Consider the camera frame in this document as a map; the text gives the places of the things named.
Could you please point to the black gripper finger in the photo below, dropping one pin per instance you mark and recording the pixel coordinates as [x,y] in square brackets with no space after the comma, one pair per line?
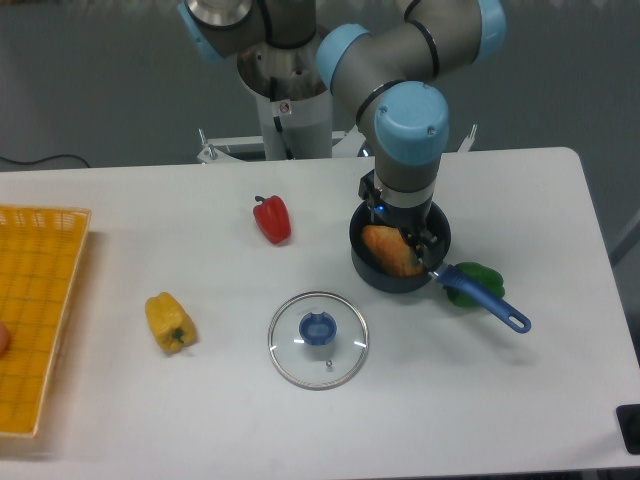
[433,246]
[415,255]

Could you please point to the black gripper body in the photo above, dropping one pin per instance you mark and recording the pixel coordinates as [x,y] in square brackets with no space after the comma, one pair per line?
[382,205]

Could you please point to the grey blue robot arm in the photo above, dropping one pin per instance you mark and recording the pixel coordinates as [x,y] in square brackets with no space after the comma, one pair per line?
[383,81]

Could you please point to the glass pot lid blue knob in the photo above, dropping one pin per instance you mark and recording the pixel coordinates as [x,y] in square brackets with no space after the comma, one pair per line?
[318,340]

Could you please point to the dark blue saucepan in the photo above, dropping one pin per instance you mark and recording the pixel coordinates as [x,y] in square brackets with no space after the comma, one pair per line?
[447,275]

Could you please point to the orange bread croissant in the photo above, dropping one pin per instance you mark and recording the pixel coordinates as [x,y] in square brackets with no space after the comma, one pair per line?
[390,251]

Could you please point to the red bell pepper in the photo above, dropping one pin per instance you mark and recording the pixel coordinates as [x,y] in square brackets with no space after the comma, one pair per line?
[272,218]

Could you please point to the yellow bell pepper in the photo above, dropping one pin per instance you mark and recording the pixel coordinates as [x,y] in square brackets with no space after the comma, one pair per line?
[171,326]

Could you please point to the black device at table edge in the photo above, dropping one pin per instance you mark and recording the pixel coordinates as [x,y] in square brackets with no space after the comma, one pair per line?
[628,417]

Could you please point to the yellow woven basket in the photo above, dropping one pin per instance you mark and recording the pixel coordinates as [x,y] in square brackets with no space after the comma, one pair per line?
[41,250]

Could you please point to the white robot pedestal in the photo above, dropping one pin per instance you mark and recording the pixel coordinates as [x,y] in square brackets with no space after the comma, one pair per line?
[294,106]

